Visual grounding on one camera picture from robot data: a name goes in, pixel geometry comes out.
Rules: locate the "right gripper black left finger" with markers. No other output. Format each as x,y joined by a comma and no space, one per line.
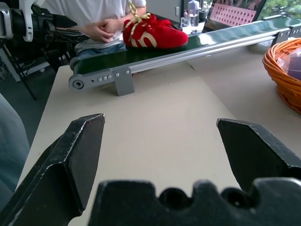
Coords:
58,169

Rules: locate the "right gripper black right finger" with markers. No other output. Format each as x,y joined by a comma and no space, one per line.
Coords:
254,153

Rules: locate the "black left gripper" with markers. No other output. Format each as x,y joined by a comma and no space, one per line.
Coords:
41,23

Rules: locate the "person's right hand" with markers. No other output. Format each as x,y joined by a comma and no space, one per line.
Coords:
94,31

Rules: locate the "person's left hand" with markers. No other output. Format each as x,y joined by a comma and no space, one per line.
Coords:
114,27

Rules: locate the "person in white shirt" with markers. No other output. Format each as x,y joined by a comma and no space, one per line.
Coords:
94,9

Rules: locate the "grey-blue trouser leg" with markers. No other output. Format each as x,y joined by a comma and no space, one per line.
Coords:
10,146

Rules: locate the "orange woven basket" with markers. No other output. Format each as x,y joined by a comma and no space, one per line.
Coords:
282,77

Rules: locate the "red shoe with cream laces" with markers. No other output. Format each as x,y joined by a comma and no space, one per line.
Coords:
160,35

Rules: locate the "purple packet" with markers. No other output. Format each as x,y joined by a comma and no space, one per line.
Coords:
294,64

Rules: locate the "black cup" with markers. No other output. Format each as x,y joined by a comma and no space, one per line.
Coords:
202,16

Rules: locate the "pink perforated board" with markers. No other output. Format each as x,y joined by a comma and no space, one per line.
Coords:
232,14

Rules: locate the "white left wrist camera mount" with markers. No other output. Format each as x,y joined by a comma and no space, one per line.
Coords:
28,21

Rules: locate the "green conveyor belt, grey frame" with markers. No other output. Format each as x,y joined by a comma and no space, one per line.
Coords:
178,50

